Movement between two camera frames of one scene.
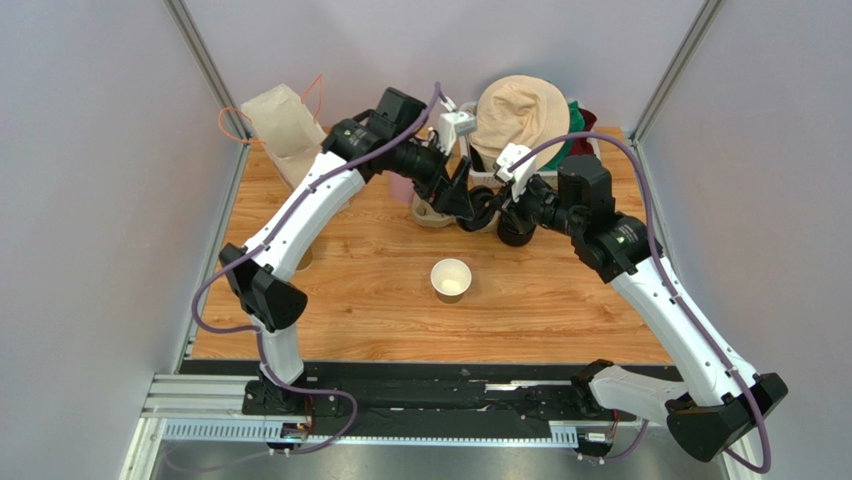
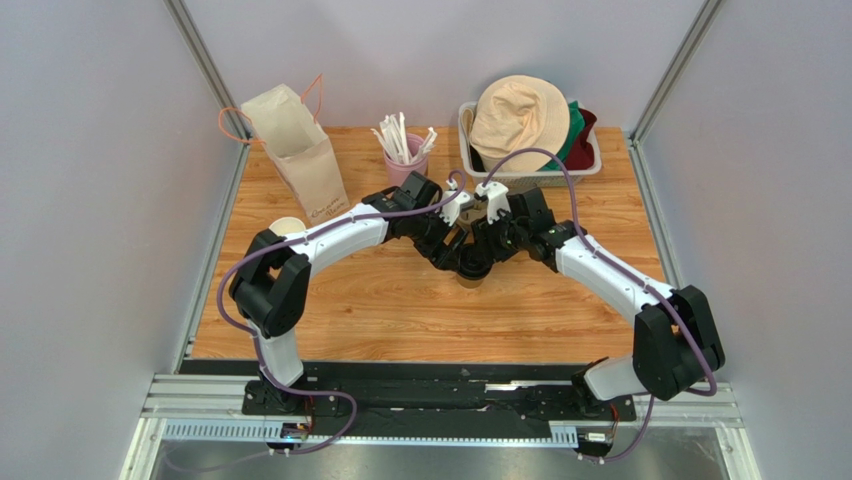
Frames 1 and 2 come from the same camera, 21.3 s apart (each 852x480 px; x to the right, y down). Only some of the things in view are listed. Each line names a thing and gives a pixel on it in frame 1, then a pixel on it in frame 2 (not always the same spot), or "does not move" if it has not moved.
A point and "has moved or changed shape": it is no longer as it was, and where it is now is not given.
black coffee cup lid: (482, 201) has moved or changed shape
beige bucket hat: (522, 109) does not move
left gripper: (450, 195) to (438, 253)
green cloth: (576, 124) does not move
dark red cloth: (582, 146) does not move
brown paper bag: (287, 127) does not move
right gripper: (514, 202) to (495, 241)
